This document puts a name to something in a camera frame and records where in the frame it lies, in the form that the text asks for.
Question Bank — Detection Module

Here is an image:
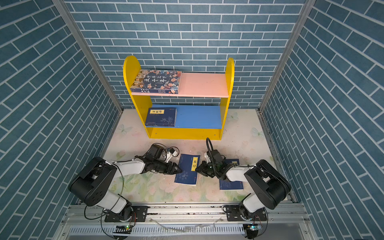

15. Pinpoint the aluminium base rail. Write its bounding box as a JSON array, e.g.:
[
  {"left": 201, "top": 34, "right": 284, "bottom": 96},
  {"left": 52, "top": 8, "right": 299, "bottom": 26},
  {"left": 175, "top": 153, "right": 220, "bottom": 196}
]
[{"left": 54, "top": 201, "right": 316, "bottom": 240}]

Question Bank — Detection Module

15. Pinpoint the aluminium left corner post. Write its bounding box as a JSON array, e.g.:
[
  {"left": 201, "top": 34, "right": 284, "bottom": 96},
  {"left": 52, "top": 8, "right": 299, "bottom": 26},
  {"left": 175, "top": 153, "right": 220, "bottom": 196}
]
[{"left": 52, "top": 0, "right": 124, "bottom": 114}]

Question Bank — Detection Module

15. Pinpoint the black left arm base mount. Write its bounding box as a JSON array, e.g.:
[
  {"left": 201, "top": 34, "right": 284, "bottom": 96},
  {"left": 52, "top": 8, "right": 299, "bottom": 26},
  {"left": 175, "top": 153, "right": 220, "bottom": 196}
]
[{"left": 104, "top": 206, "right": 149, "bottom": 223}]

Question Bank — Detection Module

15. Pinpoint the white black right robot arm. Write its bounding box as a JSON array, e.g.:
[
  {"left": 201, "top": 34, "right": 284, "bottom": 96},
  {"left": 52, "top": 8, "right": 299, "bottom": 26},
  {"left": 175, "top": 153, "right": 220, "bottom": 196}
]
[{"left": 196, "top": 150, "right": 292, "bottom": 221}]

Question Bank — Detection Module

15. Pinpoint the yellow pink blue bookshelf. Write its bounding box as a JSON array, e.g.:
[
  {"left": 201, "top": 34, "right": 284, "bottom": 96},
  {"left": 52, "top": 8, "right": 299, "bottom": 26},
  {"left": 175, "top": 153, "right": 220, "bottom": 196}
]
[{"left": 129, "top": 58, "right": 235, "bottom": 141}]

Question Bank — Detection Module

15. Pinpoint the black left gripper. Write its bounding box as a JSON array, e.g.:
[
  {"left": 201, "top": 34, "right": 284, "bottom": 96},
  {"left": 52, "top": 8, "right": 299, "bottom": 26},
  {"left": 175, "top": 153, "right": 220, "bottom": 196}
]
[{"left": 153, "top": 159, "right": 184, "bottom": 175}]

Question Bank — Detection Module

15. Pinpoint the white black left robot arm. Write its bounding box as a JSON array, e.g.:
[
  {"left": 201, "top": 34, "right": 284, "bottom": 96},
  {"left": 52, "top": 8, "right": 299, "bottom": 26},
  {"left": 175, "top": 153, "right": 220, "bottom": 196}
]
[{"left": 68, "top": 143, "right": 183, "bottom": 221}]

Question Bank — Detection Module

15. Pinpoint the aluminium corner post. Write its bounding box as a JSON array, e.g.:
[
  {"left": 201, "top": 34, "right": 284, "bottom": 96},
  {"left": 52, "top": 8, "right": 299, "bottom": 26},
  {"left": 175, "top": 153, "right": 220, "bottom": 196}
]
[
  {"left": 259, "top": 0, "right": 316, "bottom": 113},
  {"left": 52, "top": 0, "right": 124, "bottom": 114}
]

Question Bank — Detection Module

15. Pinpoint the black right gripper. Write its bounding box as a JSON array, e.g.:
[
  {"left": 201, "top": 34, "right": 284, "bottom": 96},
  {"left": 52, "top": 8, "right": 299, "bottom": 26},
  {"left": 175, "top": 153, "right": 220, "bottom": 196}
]
[{"left": 194, "top": 160, "right": 219, "bottom": 178}]

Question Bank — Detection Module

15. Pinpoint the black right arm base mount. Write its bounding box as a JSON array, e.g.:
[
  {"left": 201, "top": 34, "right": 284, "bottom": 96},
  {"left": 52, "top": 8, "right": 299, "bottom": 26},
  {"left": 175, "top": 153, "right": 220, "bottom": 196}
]
[{"left": 222, "top": 205, "right": 268, "bottom": 222}]

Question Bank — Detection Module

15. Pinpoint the colourful cartoon cover book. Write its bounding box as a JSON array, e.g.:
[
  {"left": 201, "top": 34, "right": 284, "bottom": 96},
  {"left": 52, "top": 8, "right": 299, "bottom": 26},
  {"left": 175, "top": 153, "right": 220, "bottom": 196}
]
[{"left": 130, "top": 70, "right": 182, "bottom": 94}]

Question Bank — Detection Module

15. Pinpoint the aluminium right corner post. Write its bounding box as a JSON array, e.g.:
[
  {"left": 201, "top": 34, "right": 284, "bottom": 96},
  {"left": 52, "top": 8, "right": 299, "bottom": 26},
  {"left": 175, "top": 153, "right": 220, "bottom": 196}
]
[{"left": 259, "top": 0, "right": 316, "bottom": 113}]

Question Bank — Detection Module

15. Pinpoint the blue book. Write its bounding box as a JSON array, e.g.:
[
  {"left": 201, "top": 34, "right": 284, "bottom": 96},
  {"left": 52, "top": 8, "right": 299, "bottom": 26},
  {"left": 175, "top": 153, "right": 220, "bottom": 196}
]
[
  {"left": 175, "top": 154, "right": 200, "bottom": 186},
  {"left": 220, "top": 159, "right": 244, "bottom": 191},
  {"left": 145, "top": 108, "right": 177, "bottom": 127}
]

